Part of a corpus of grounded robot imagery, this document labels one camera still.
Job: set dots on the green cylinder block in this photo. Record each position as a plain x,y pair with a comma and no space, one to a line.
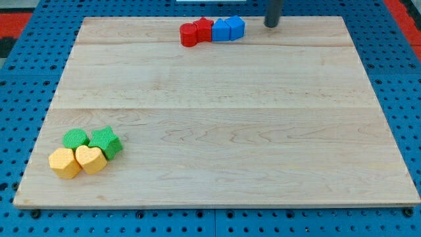
74,138

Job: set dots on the yellow hexagon block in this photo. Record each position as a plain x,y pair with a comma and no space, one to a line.
64,164

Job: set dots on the red cylinder block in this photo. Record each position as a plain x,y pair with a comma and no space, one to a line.
188,34

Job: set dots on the wooden board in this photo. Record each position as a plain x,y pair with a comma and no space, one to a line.
281,118

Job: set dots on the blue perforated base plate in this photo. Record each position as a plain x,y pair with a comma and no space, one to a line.
32,70

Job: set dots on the blue cube block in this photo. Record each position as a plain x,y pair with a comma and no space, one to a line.
237,27

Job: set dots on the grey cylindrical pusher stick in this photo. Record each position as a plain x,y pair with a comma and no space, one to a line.
273,13

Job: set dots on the green star block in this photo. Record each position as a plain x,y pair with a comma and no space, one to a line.
107,141

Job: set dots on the yellow heart block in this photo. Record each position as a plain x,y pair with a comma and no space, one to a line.
91,159

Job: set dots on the red star block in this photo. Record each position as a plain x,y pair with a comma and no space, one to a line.
204,29

